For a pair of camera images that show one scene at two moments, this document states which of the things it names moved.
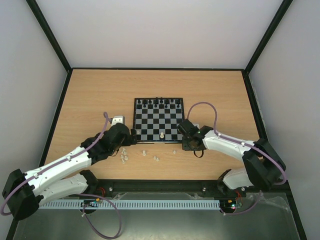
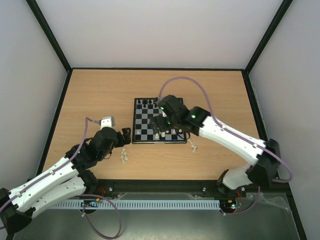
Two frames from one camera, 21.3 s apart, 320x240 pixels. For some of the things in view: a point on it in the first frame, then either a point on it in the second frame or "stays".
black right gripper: x=186 y=144 → x=160 y=122
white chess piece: x=124 y=152 stays
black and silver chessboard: x=156 y=119 stays
